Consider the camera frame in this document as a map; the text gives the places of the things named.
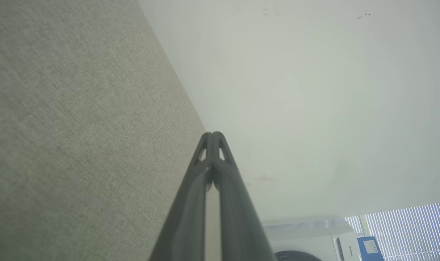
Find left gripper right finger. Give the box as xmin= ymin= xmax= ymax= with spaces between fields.
xmin=212 ymin=131 xmax=278 ymax=261

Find blue box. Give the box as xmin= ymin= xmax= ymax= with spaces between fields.
xmin=357 ymin=236 xmax=385 ymax=261

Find dark washing machine door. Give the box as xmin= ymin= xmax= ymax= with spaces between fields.
xmin=274 ymin=250 xmax=323 ymax=261

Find white window blinds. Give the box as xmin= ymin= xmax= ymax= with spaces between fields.
xmin=345 ymin=201 xmax=440 ymax=261

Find white washing machine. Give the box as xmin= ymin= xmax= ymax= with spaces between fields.
xmin=261 ymin=217 xmax=361 ymax=261

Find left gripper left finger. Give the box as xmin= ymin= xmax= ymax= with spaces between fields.
xmin=149 ymin=131 xmax=215 ymax=261

